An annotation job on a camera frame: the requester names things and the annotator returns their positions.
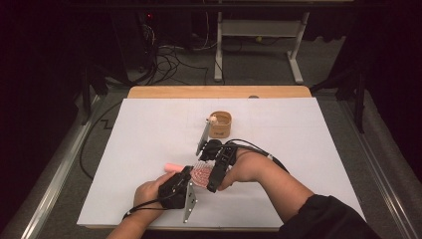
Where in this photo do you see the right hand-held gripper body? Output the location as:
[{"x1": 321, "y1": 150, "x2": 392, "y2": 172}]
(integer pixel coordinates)
[{"x1": 195, "y1": 119, "x2": 239, "y2": 167}]

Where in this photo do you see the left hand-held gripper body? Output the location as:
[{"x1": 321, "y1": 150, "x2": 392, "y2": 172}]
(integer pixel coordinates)
[{"x1": 157, "y1": 171, "x2": 199, "y2": 224}]

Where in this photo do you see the brown holder cup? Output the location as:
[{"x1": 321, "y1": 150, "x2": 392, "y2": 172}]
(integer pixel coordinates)
[{"x1": 206, "y1": 111, "x2": 233, "y2": 139}]

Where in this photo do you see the person's left hand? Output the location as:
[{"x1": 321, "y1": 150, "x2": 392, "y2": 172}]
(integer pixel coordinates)
[{"x1": 133, "y1": 171, "x2": 177, "y2": 211}]

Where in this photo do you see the person's right hand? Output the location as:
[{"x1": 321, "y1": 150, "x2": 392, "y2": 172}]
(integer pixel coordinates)
[{"x1": 218, "y1": 148, "x2": 272, "y2": 192}]

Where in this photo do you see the white board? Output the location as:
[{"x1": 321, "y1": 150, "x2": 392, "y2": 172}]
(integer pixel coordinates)
[{"x1": 77, "y1": 97, "x2": 369, "y2": 231}]

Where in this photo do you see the wooden table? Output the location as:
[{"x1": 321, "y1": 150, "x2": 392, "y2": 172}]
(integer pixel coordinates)
[{"x1": 84, "y1": 85, "x2": 360, "y2": 234}]

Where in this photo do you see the person's black sleeve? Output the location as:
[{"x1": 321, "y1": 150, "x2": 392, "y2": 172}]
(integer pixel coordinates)
[{"x1": 278, "y1": 193, "x2": 382, "y2": 239}]

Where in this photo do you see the black metal stand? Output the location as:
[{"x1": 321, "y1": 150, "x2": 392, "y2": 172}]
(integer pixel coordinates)
[
  {"x1": 310, "y1": 66, "x2": 367, "y2": 134},
  {"x1": 81, "y1": 64, "x2": 108, "y2": 125}
]

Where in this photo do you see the black computer tower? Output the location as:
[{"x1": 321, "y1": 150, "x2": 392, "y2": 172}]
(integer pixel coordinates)
[{"x1": 132, "y1": 11, "x2": 158, "y2": 73}]

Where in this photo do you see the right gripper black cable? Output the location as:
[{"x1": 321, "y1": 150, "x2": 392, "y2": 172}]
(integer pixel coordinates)
[{"x1": 225, "y1": 138, "x2": 290, "y2": 173}]

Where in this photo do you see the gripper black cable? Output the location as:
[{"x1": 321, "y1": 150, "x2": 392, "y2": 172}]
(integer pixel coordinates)
[
  {"x1": 225, "y1": 138, "x2": 290, "y2": 173},
  {"x1": 122, "y1": 198, "x2": 167, "y2": 221}
]

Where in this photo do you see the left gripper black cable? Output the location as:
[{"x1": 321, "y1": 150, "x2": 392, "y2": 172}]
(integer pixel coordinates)
[{"x1": 122, "y1": 198, "x2": 167, "y2": 221}]

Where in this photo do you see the long black floor cable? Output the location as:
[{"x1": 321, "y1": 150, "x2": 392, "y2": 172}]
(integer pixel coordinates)
[{"x1": 79, "y1": 99, "x2": 123, "y2": 180}]

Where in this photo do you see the bundle of black floor cables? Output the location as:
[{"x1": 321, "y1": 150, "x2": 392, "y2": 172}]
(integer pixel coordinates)
[{"x1": 140, "y1": 44, "x2": 213, "y2": 87}]

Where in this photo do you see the aluminium floor rail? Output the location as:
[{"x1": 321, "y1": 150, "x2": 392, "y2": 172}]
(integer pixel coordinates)
[
  {"x1": 19, "y1": 94, "x2": 104, "y2": 239},
  {"x1": 342, "y1": 101, "x2": 414, "y2": 239}
]

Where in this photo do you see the white metal desk frame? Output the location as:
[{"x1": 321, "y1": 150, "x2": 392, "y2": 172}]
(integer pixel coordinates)
[{"x1": 213, "y1": 11, "x2": 312, "y2": 86}]

